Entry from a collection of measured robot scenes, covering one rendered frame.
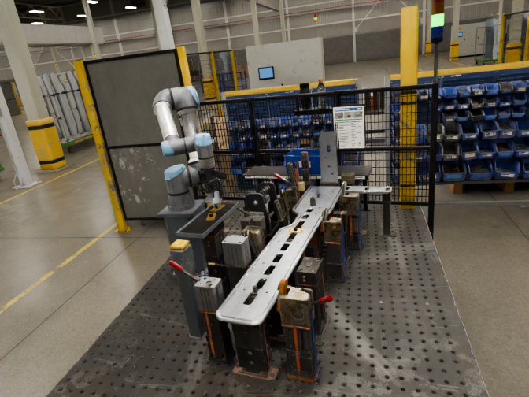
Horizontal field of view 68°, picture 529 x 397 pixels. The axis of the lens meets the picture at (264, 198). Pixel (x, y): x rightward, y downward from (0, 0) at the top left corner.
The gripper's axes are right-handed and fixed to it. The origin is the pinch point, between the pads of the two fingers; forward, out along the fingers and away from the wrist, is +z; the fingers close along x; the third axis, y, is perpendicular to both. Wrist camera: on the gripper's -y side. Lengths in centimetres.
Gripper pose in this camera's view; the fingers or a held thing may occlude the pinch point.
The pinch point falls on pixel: (216, 204)
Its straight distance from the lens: 193.9
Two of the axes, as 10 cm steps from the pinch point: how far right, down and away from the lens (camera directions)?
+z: 1.2, 9.3, 3.5
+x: 8.4, 1.0, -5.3
